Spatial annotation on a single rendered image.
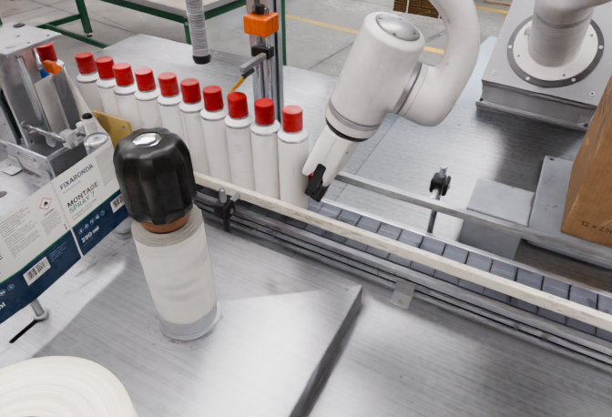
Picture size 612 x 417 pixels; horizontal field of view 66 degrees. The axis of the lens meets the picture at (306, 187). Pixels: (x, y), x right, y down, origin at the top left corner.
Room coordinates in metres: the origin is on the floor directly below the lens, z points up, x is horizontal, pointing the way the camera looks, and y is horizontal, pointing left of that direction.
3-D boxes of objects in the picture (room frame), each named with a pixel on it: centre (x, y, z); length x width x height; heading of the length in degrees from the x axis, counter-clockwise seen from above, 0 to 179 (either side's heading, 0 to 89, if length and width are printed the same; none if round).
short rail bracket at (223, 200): (0.63, 0.14, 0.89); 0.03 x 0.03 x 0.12; 62
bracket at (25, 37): (0.82, 0.52, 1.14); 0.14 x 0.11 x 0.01; 62
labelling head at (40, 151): (0.82, 0.52, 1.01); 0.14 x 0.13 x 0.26; 62
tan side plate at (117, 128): (0.82, 0.39, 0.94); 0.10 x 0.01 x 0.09; 62
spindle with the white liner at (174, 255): (0.42, 0.17, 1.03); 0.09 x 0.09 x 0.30
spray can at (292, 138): (0.66, 0.02, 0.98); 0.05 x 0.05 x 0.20
